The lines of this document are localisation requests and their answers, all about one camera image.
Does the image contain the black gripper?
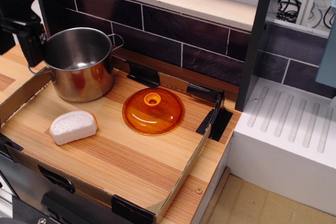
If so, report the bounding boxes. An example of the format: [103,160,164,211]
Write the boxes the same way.
[0,0,47,67]

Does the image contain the stainless steel pot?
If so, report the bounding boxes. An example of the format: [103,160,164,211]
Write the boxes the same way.
[44,27,124,102]

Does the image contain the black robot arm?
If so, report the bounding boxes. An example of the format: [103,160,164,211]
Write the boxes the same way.
[1,0,47,67]

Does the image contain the orange glass pot lid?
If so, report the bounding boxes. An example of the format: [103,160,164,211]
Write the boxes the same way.
[122,88,185,135]

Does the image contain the cardboard fence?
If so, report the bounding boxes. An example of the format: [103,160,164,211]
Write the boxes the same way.
[1,48,211,223]

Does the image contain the white toy bread slice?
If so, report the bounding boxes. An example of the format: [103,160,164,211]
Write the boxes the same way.
[49,110,98,145]

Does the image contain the black tape left edge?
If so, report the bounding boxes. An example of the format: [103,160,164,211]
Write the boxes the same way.
[1,133,24,161]

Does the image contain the black tape at back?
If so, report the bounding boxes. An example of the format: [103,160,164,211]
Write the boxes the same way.
[126,60,160,88]

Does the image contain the black tape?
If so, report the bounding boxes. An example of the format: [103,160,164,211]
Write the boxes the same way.
[38,165,76,194]
[126,60,160,88]

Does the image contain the black tape front left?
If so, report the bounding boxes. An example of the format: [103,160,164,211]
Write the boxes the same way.
[38,165,76,194]

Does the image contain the black tape front corner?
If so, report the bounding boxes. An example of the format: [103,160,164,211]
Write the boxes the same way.
[111,195,156,224]

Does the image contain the black tape corner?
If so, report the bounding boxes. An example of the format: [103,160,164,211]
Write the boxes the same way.
[111,195,156,224]
[186,83,233,142]

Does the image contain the black tape right corner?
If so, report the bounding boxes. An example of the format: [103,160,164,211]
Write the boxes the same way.
[186,83,233,142]

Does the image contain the brass screw in countertop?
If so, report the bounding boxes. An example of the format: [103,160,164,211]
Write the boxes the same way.
[195,188,203,194]

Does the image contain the white drainboard sink unit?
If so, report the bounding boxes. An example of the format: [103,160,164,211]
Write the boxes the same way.
[227,79,335,215]

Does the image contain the teal grey box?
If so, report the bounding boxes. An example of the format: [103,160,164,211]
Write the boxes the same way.
[316,20,336,88]

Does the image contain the black base bracket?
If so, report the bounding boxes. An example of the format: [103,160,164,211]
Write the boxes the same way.
[41,191,116,223]

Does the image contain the dark grey vertical post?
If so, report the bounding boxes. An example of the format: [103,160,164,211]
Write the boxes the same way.
[235,0,279,111]

